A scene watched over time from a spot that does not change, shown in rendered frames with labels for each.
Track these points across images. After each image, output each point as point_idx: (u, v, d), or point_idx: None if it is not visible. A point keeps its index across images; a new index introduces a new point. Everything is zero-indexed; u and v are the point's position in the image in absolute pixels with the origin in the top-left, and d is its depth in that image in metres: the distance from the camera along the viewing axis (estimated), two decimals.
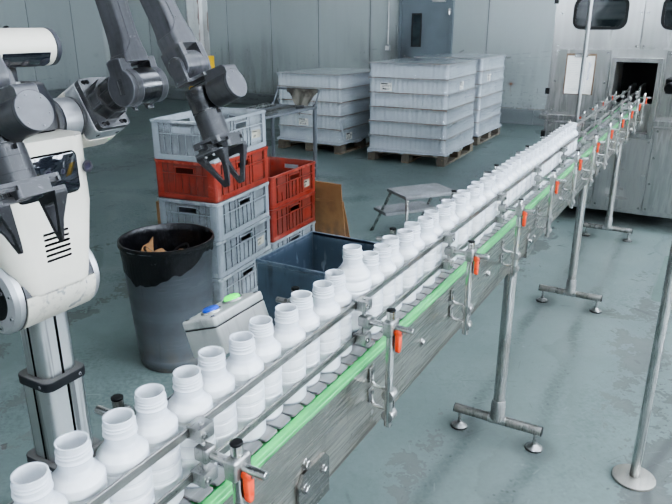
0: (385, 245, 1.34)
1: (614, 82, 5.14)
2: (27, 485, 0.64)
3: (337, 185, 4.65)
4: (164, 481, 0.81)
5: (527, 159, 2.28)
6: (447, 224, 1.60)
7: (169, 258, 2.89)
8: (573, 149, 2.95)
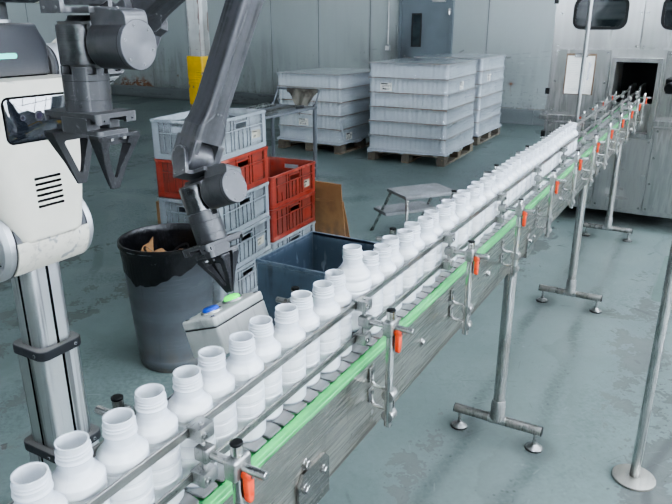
0: (385, 245, 1.34)
1: (614, 82, 5.14)
2: (27, 485, 0.64)
3: (337, 185, 4.65)
4: (164, 481, 0.81)
5: (527, 159, 2.28)
6: (447, 224, 1.60)
7: (169, 258, 2.89)
8: (573, 149, 2.95)
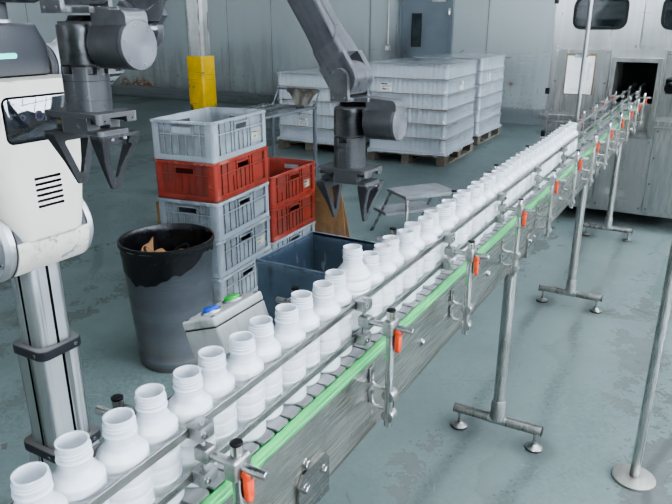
0: (385, 245, 1.34)
1: (614, 82, 5.14)
2: (27, 485, 0.64)
3: None
4: (164, 481, 0.81)
5: (527, 159, 2.29)
6: (447, 224, 1.60)
7: (169, 258, 2.89)
8: (573, 149, 2.95)
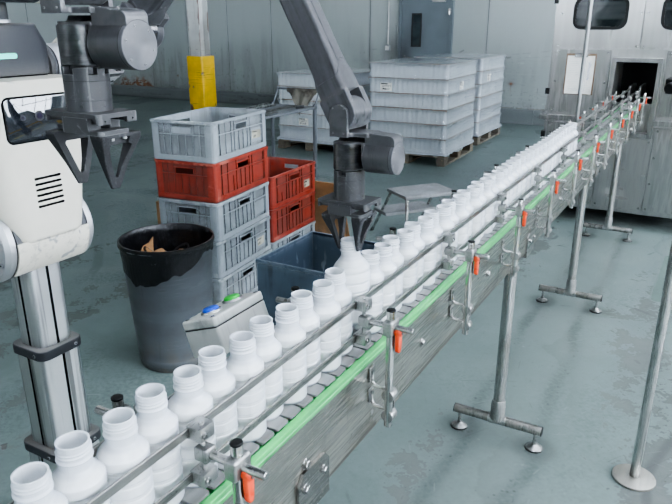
0: (385, 244, 1.34)
1: (614, 82, 5.14)
2: (27, 485, 0.64)
3: None
4: (165, 481, 0.81)
5: (527, 159, 2.29)
6: (447, 224, 1.60)
7: (169, 258, 2.89)
8: (573, 149, 2.95)
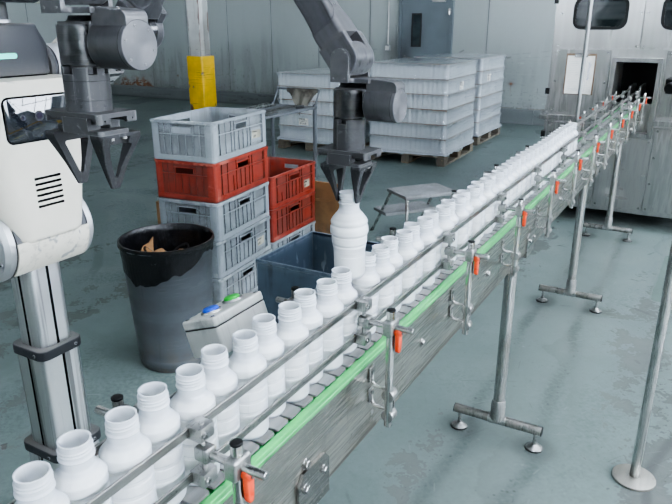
0: (383, 246, 1.33)
1: (614, 82, 5.14)
2: (28, 484, 0.64)
3: (337, 185, 4.65)
4: (170, 478, 0.82)
5: (527, 159, 2.29)
6: (447, 224, 1.60)
7: (169, 258, 2.89)
8: (573, 149, 2.96)
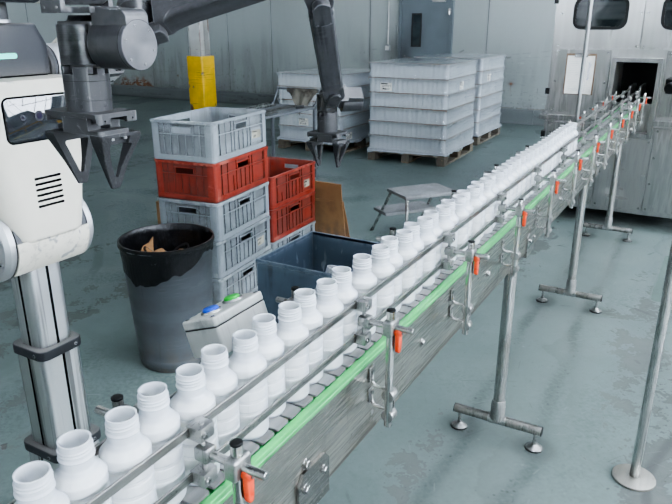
0: (383, 246, 1.33)
1: (614, 82, 5.14)
2: (28, 484, 0.64)
3: (337, 185, 4.65)
4: (170, 478, 0.82)
5: (527, 159, 2.29)
6: (447, 224, 1.60)
7: (169, 258, 2.89)
8: (573, 149, 2.96)
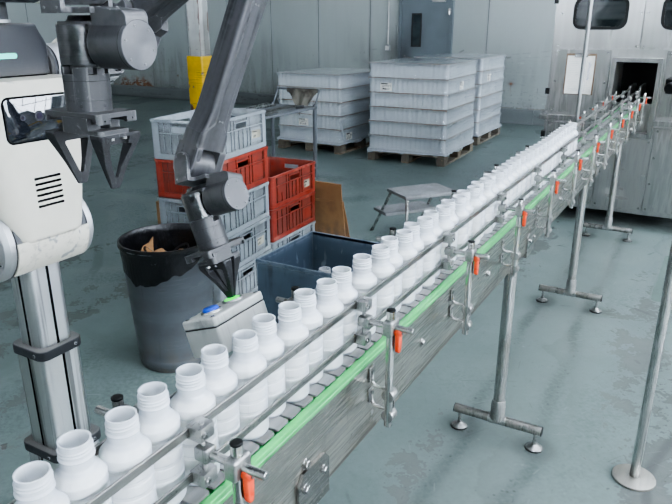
0: (383, 246, 1.33)
1: (614, 82, 5.14)
2: (28, 484, 0.64)
3: (337, 185, 4.65)
4: (170, 478, 0.82)
5: (527, 159, 2.29)
6: (447, 224, 1.60)
7: (169, 258, 2.89)
8: (573, 149, 2.96)
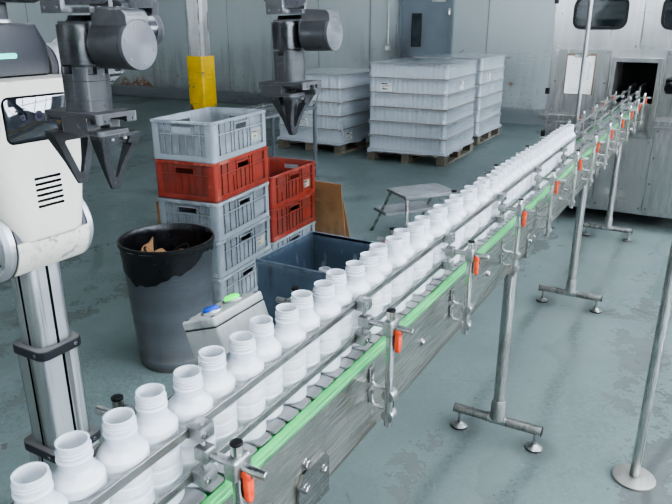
0: (369, 253, 1.29)
1: (614, 82, 5.14)
2: (27, 485, 0.64)
3: (337, 185, 4.65)
4: (165, 481, 0.81)
5: (523, 162, 2.24)
6: (441, 230, 1.56)
7: (169, 258, 2.89)
8: (570, 151, 2.91)
